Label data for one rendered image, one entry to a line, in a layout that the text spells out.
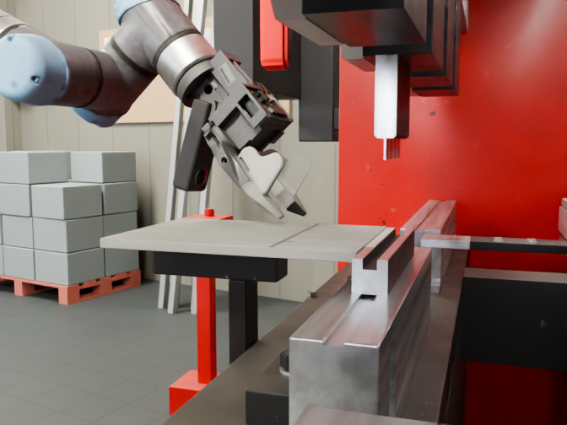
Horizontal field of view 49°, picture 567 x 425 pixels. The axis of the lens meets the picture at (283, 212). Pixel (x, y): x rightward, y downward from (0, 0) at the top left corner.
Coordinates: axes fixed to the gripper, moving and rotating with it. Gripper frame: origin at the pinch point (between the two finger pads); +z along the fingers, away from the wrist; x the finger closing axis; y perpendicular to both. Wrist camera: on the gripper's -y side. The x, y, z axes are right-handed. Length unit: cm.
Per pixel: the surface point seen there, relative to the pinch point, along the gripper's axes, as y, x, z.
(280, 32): 18.4, -23.4, -3.5
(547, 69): 36, 80, -6
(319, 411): 16, -47, 20
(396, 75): 21.3, -10.9, 1.3
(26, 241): -270, 249, -190
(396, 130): 18.0, -10.1, 4.8
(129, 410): -162, 134, -24
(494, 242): 17.4, -6.4, 18.0
